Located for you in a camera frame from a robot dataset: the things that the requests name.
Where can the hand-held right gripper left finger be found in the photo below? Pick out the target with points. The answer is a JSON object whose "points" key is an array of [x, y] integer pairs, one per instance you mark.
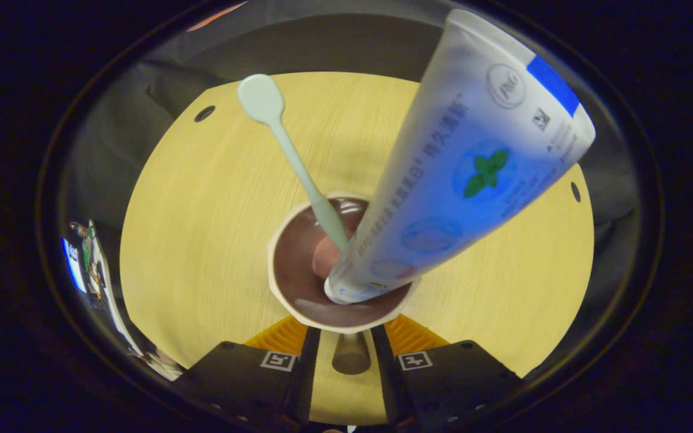
{"points": [[307, 373]]}

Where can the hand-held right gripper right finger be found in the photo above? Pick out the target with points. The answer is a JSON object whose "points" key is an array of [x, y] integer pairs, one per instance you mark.
{"points": [[385, 379]]}

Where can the beige cup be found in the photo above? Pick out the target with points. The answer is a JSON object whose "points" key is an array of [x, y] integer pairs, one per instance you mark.
{"points": [[295, 270]]}

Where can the white toothpaste tube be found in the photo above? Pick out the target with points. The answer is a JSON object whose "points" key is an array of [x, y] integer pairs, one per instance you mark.
{"points": [[473, 156]]}

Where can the pale green toothbrush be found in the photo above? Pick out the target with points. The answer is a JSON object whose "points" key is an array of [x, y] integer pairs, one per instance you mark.
{"points": [[262, 99]]}

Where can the black backdrop cloth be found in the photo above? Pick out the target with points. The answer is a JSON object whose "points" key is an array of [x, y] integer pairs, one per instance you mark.
{"points": [[334, 42]]}

